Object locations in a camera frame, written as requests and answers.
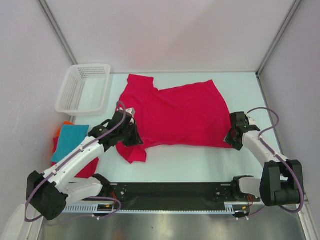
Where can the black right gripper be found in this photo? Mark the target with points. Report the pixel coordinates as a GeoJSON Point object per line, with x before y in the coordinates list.
{"type": "Point", "coordinates": [228, 139]}

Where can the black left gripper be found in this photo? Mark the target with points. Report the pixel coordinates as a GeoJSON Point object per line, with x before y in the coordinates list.
{"type": "Point", "coordinates": [136, 139]}

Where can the crimson red t shirt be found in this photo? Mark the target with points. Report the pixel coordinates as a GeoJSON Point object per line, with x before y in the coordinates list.
{"type": "Point", "coordinates": [193, 114]}

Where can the white perforated plastic basket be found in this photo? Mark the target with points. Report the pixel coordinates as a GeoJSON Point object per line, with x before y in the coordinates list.
{"type": "Point", "coordinates": [84, 90]}

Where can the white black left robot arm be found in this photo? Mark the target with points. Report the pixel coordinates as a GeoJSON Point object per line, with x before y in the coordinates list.
{"type": "Point", "coordinates": [51, 191]}

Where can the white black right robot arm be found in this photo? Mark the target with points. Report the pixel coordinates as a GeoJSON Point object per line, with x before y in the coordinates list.
{"type": "Point", "coordinates": [281, 183]}

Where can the red folded t shirt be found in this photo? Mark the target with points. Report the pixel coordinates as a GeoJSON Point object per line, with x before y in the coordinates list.
{"type": "Point", "coordinates": [85, 173]}

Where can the teal folded t shirt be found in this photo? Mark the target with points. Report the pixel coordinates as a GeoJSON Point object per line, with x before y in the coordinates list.
{"type": "Point", "coordinates": [70, 137]}

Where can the orange folded t shirt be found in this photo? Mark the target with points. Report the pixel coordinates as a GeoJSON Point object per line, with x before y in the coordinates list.
{"type": "Point", "coordinates": [57, 135]}

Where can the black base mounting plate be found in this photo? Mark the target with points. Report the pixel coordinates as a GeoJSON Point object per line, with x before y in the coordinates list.
{"type": "Point", "coordinates": [178, 196]}

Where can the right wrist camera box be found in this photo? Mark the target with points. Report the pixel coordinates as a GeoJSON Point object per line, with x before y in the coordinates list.
{"type": "Point", "coordinates": [251, 120]}

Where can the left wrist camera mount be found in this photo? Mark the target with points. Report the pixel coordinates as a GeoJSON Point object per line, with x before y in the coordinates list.
{"type": "Point", "coordinates": [130, 112]}

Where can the white slotted cable duct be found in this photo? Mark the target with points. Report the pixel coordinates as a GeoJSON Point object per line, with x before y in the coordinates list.
{"type": "Point", "coordinates": [106, 208]}

